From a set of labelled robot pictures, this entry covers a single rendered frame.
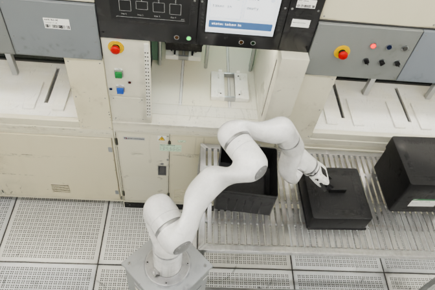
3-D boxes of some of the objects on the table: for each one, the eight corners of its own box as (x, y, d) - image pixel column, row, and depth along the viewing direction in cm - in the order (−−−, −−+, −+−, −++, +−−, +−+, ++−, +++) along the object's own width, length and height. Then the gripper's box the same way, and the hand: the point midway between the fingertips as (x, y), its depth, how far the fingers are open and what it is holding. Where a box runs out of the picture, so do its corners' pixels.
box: (388, 212, 205) (411, 184, 186) (371, 164, 223) (391, 135, 204) (442, 213, 208) (470, 186, 188) (421, 166, 226) (445, 137, 207)
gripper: (300, 155, 188) (319, 171, 199) (305, 186, 177) (325, 202, 188) (314, 148, 184) (333, 166, 195) (321, 180, 174) (341, 197, 185)
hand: (327, 182), depth 191 cm, fingers open, 4 cm apart
